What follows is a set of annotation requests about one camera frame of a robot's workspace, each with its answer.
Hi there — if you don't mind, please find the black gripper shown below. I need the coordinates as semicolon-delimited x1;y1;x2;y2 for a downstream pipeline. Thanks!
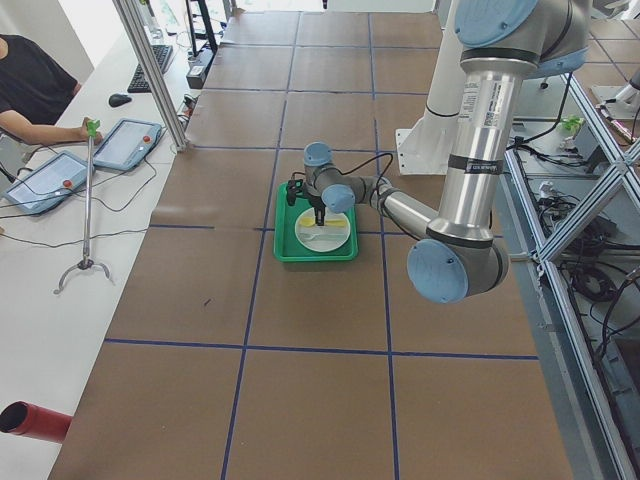
309;195;325;226

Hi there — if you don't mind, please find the yellow plastic spoon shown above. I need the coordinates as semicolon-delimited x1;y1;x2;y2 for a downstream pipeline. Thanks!
297;216;347;228

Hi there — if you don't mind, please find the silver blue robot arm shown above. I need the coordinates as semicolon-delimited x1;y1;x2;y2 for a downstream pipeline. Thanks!
301;1;592;303

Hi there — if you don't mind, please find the pale green plastic fork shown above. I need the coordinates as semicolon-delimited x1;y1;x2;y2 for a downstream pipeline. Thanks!
297;232;348;242

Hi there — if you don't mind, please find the white round plate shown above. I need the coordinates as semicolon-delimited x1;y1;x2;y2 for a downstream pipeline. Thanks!
294;208;351;253

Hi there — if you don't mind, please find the green plastic tray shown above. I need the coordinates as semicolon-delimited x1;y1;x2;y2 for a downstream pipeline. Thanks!
274;182;359;262

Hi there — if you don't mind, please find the brown paper table cover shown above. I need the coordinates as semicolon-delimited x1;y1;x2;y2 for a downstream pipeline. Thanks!
51;12;572;479

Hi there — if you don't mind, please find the far teach pendant tablet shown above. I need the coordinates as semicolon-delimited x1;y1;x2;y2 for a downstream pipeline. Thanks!
93;118;162;171

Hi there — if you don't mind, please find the teach pendant tablet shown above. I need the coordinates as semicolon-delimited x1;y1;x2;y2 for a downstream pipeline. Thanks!
93;118;162;171
2;151;88;215

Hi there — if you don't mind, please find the black keyboard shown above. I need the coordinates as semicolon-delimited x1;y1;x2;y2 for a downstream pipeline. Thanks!
126;44;175;95

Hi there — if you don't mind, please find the black computer mouse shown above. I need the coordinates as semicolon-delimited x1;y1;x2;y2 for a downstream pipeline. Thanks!
108;93;132;108

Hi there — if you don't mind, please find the metal reacher grabber tool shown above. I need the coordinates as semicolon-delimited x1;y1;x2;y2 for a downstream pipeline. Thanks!
53;118;111;295

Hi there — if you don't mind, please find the near teach pendant tablet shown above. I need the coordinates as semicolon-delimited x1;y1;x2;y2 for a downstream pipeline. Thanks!
2;151;88;215

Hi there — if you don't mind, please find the seated person black shirt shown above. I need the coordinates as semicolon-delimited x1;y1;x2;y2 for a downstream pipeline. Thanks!
1;34;89;145

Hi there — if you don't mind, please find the red tube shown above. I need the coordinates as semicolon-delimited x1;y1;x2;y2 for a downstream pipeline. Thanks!
1;401;73;444

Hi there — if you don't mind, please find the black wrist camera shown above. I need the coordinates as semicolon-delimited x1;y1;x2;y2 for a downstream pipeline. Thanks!
286;179;304;207

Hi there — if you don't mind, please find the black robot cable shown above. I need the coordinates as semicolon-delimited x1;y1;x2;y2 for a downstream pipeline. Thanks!
341;152;395;187

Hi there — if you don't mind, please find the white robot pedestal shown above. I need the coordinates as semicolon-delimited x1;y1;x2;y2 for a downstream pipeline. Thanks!
396;0;465;175

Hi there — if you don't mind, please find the aluminium side frame rail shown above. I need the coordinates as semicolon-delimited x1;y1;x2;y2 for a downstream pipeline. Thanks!
502;62;639;479

